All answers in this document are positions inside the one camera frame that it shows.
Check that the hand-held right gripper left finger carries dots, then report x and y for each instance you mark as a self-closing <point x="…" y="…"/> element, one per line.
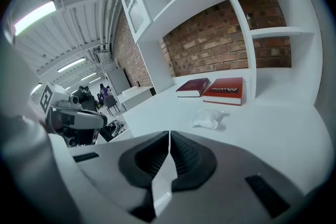
<point x="110" y="178"/>

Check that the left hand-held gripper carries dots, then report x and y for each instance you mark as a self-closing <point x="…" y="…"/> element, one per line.
<point x="50" y="98"/>

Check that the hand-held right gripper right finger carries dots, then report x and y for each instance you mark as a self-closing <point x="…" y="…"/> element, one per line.
<point x="231" y="178"/>

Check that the clear plastic bag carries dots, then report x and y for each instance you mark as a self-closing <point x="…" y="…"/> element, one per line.
<point x="208" y="119"/>

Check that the person's left forearm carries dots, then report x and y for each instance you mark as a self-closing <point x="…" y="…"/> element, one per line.
<point x="34" y="115"/>

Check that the person's left hand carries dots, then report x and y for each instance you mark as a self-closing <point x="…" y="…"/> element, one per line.
<point x="57" y="123"/>

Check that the grey chair with thin legs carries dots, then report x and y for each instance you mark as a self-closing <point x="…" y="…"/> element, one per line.
<point x="110" y="102"/>

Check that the fluorescent ceiling light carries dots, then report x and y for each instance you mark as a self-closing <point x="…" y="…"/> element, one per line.
<point x="88" y="76"/>
<point x="35" y="17"/>
<point x="71" y="64"/>

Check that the tall white cabinet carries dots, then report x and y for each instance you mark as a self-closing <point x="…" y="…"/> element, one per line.
<point x="118" y="81"/>

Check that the low white cabinet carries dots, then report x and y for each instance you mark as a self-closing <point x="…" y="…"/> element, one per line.
<point x="136" y="97"/>

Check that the white desk with hutch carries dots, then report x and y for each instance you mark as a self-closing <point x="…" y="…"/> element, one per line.
<point x="262" y="128"/>

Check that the bright red hardcover book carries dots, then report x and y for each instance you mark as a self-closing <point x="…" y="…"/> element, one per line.
<point x="223" y="91"/>

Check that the dark red hardcover book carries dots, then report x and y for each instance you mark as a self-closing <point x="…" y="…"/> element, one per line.
<point x="193" y="87"/>

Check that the white ceiling pipes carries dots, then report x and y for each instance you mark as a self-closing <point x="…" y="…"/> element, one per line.
<point x="107" y="8"/>

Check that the white glass-pane hutch door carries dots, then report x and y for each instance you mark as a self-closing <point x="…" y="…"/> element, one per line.
<point x="136" y="11"/>

